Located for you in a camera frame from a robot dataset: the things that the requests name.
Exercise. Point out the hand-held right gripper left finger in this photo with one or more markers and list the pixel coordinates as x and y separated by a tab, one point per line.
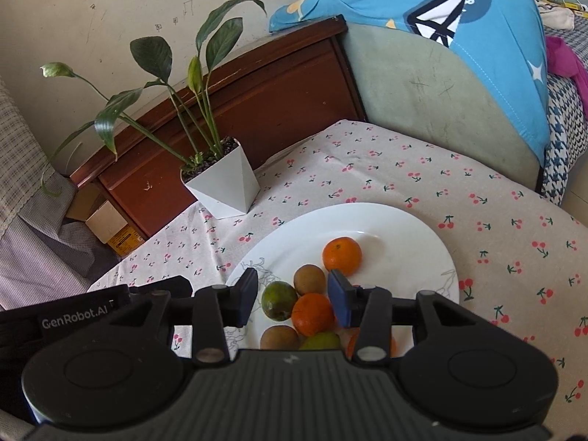
248	294

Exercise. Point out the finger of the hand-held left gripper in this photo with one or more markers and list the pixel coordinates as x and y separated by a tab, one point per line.
170	284

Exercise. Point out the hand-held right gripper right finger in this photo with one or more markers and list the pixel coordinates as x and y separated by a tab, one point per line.
340	298

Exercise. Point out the green tangerine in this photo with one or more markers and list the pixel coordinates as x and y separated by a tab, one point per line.
321	341
278	301

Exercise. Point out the orange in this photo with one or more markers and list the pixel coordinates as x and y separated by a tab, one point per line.
351	341
313	314
342	255

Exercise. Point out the brown round fruit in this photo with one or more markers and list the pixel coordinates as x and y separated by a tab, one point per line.
310	279
279	337

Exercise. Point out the white plate with line drawing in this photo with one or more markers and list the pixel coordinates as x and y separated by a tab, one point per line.
395	248

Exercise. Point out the checked cloth cover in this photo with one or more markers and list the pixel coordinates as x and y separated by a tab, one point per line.
27	248

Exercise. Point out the cardboard box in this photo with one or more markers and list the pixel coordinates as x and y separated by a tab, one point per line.
110	225

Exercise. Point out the green plant in white pot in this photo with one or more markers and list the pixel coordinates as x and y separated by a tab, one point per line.
225	183

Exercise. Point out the cherry print tablecloth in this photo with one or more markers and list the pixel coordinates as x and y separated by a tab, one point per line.
482	239

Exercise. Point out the brown wooden headboard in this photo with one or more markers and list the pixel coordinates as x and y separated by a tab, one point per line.
275	115

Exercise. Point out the green mattress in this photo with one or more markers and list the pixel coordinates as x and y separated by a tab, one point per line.
413	92

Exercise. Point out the houndstooth cloth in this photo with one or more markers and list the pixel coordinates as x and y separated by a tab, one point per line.
565	138

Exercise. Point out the blue pillow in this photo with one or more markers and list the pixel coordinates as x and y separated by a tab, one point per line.
496	55

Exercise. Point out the pink cloth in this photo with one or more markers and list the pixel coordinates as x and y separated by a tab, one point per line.
562	57

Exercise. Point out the beige cloth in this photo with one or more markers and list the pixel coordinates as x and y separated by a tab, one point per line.
556	16

